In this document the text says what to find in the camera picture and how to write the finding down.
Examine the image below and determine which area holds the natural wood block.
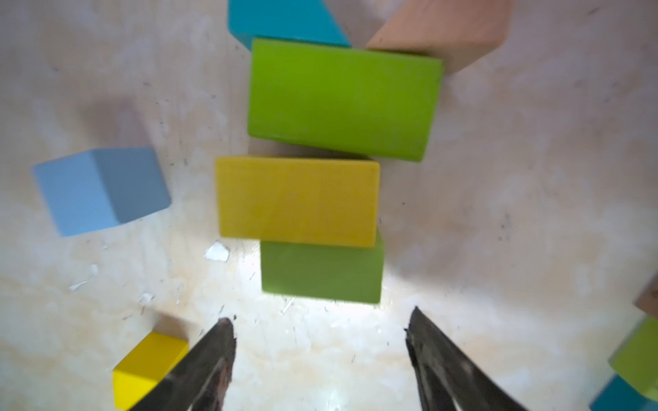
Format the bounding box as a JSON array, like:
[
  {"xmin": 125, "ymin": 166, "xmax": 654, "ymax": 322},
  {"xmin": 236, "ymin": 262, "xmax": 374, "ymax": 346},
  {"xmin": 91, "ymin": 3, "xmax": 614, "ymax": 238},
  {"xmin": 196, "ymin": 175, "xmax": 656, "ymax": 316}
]
[{"xmin": 634, "ymin": 275, "xmax": 658, "ymax": 320}]

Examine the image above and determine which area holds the light blue cube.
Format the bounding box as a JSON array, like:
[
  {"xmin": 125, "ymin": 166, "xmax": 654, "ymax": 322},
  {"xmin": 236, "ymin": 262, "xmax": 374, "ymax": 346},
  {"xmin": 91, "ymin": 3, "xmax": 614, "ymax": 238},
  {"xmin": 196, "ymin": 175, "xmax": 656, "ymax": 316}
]
[{"xmin": 33, "ymin": 147, "xmax": 171, "ymax": 237}]

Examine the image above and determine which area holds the small yellow cube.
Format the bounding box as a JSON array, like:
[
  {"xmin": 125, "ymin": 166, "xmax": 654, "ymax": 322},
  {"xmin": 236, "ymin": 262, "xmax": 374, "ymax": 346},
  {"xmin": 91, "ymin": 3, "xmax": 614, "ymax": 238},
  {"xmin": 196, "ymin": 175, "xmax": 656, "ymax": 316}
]
[{"xmin": 112, "ymin": 332, "xmax": 190, "ymax": 410}]

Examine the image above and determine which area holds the natural wood half round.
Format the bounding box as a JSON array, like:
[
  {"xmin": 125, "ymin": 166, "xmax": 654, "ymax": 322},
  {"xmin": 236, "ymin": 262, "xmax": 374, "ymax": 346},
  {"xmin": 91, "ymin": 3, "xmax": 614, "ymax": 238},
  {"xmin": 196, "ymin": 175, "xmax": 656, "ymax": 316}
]
[{"xmin": 367, "ymin": 0, "xmax": 513, "ymax": 73}]

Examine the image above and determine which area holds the green block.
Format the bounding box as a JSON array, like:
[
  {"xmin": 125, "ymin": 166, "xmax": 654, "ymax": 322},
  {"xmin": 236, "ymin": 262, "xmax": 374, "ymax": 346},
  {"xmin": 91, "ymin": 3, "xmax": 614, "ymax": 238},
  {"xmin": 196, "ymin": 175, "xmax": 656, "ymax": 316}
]
[
  {"xmin": 248, "ymin": 39, "xmax": 444, "ymax": 162},
  {"xmin": 609, "ymin": 316, "xmax": 657, "ymax": 402},
  {"xmin": 260, "ymin": 234, "xmax": 385, "ymax": 304}
]

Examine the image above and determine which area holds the teal small block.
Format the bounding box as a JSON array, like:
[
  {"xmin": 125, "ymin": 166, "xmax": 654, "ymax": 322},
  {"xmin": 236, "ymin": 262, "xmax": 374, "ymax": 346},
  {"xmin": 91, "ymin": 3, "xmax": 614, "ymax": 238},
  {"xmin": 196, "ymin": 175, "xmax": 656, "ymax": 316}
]
[{"xmin": 589, "ymin": 375, "xmax": 657, "ymax": 411}]

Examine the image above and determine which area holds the teal triangle block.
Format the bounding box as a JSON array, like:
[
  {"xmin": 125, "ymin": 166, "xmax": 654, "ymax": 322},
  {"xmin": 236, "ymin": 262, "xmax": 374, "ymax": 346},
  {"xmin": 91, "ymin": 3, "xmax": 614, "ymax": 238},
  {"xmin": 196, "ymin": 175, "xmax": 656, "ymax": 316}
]
[{"xmin": 228, "ymin": 0, "xmax": 351, "ymax": 50}]

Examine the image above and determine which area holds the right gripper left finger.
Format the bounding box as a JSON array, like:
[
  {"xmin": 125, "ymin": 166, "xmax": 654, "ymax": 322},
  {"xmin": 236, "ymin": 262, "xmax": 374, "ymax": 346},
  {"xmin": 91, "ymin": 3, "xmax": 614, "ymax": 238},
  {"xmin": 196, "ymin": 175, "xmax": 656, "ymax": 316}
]
[{"xmin": 131, "ymin": 318, "xmax": 236, "ymax": 411}]

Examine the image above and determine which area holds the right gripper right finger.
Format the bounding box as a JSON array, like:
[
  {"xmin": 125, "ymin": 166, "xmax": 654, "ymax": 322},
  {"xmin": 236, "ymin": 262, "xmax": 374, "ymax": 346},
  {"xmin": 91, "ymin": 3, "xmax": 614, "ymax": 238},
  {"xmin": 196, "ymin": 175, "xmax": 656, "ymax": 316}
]
[{"xmin": 405, "ymin": 308, "xmax": 526, "ymax": 411}]

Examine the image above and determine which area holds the yellow rectangular block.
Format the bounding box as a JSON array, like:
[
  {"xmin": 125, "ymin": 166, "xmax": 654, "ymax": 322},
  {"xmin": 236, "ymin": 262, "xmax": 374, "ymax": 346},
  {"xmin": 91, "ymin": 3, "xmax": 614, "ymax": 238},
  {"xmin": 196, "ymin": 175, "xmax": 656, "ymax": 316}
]
[{"xmin": 215, "ymin": 157, "xmax": 380, "ymax": 248}]

